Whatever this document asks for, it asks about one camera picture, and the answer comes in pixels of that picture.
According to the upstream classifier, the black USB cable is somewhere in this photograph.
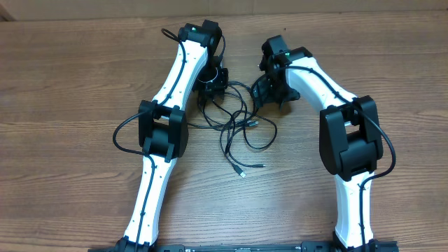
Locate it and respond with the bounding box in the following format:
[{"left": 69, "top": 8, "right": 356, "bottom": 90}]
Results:
[{"left": 187, "top": 80, "right": 278, "bottom": 179}]

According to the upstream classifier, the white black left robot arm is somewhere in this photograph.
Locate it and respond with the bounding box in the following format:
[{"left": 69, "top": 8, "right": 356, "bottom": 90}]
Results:
[{"left": 112, "top": 20, "right": 228, "bottom": 251}]

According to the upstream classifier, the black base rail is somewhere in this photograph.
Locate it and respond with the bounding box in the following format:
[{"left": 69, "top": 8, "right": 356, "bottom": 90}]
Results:
[{"left": 87, "top": 240, "right": 399, "bottom": 252}]

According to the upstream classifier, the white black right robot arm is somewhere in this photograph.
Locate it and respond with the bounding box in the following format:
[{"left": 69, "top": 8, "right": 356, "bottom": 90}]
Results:
[{"left": 251, "top": 35, "right": 383, "bottom": 251}]

